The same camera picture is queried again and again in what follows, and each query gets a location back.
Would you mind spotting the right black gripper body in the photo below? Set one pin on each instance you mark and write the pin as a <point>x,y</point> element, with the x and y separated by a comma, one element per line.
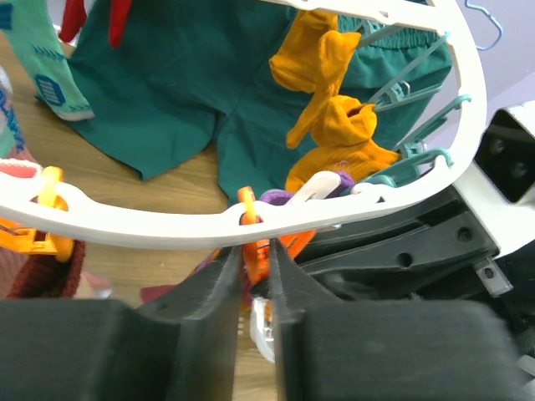
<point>435,243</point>

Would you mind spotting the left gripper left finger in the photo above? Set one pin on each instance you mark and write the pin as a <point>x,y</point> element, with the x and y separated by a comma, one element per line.
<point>181,346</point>

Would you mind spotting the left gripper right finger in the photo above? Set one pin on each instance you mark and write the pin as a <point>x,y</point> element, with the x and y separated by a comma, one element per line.
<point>328,349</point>

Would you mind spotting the white round clip hanger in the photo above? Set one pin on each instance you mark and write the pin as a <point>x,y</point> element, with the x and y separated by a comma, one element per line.
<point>88,220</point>

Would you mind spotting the pink patterned sock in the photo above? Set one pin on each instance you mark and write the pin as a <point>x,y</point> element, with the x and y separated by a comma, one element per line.
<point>10,125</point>

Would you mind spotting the mustard yellow hanging socks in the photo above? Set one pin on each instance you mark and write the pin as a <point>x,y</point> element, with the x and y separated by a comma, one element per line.
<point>314,59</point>

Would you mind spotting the white laundry basket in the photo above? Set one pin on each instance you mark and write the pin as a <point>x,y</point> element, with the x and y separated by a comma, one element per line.
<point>260,328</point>

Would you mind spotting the purple striped hanging sock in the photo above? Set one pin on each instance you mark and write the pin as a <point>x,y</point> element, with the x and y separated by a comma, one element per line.
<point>273,197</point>

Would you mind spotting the orange clothespin right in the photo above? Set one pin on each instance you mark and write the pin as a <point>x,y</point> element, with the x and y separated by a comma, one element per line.
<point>256,254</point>

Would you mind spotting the orange clothespin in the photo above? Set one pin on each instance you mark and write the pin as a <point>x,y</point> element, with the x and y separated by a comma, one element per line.
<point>256,254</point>
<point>30,197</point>

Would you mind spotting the white clothespin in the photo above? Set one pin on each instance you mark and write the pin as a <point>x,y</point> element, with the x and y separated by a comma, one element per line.
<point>324,183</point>

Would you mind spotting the green trousers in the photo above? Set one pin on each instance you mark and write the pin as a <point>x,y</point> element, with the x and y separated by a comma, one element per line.
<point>192,73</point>

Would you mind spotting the red hanging garment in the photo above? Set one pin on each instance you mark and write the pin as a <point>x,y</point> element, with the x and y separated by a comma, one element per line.
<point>75,16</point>

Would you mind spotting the teal white blue sock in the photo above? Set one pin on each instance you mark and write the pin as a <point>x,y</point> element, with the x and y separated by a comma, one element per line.
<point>32,36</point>

